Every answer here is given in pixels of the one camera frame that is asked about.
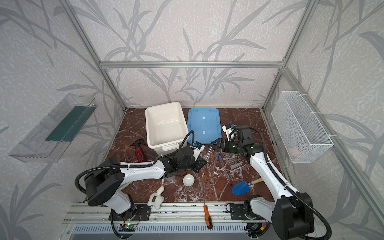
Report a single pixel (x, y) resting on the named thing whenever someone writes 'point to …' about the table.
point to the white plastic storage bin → (166, 128)
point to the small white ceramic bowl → (188, 180)
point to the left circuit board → (127, 227)
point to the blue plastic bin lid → (205, 123)
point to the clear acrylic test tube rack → (233, 160)
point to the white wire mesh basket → (303, 135)
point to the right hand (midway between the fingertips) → (215, 140)
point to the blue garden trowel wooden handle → (242, 188)
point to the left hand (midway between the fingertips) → (208, 159)
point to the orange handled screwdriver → (208, 217)
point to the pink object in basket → (294, 152)
